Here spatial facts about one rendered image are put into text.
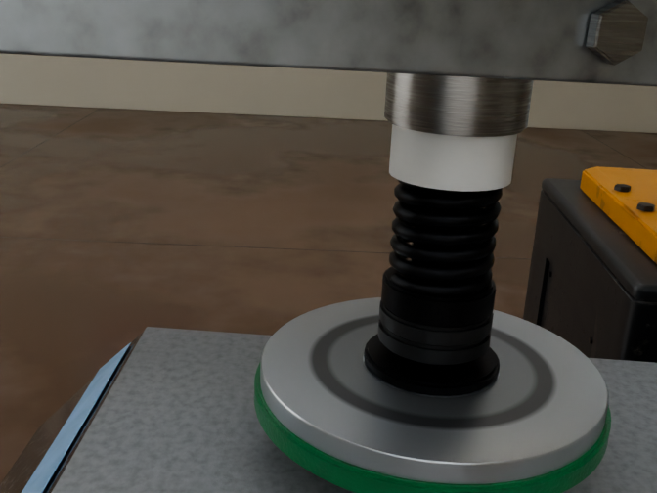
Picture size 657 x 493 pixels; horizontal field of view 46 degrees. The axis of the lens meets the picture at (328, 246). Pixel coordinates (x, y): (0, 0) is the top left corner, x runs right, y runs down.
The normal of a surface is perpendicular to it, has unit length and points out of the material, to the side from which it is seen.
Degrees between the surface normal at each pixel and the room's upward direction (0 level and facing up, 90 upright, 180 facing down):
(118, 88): 90
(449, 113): 90
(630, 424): 0
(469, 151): 90
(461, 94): 90
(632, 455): 0
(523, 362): 0
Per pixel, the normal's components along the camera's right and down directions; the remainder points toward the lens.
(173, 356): 0.04, -0.94
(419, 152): -0.61, 0.23
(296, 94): 0.00, 0.33
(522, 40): 0.22, 0.33
